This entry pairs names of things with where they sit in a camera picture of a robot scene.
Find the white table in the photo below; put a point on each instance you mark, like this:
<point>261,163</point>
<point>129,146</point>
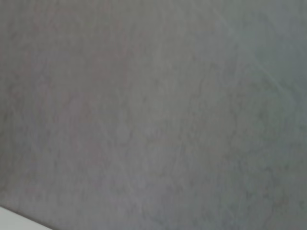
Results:
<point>9,221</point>

